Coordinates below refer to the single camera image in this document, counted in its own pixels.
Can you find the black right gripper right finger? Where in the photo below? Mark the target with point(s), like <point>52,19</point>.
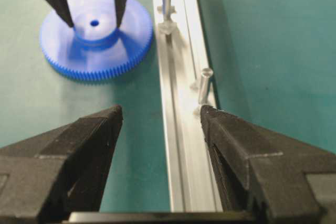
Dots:
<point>277,178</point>

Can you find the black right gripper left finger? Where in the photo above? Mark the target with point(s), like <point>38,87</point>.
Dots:
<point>46,177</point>

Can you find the large blue plastic gear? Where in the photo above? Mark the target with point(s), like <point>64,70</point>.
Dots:
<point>96,49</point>

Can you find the left steel shaft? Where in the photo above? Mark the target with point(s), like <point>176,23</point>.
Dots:
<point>166,9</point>

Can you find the steel shaft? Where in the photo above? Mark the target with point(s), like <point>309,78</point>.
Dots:
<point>206,75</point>
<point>166,9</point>

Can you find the right steel shaft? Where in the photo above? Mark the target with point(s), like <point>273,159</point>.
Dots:
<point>206,75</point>

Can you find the aluminium extrusion rail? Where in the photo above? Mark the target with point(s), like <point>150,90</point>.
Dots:
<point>182,55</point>

